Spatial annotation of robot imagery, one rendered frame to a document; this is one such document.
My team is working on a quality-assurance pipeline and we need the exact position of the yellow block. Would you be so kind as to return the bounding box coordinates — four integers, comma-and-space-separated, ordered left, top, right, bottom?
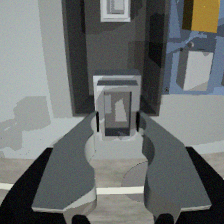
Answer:
182, 0, 220, 33

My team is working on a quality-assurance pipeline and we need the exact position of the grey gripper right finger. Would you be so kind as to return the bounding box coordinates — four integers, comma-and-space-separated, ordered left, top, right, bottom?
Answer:
136, 110, 224, 224

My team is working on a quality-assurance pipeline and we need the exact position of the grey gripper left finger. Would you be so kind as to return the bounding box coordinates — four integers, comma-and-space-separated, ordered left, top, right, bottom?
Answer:
0, 110, 99, 224

